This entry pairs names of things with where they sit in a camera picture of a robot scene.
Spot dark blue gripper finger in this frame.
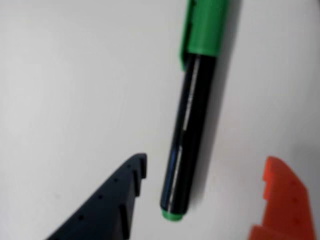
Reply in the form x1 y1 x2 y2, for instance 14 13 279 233
45 152 148 240

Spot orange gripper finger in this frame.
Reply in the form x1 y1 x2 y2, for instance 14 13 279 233
246 156 318 240

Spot green capped black marker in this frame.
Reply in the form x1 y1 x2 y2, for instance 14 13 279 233
159 0 230 222

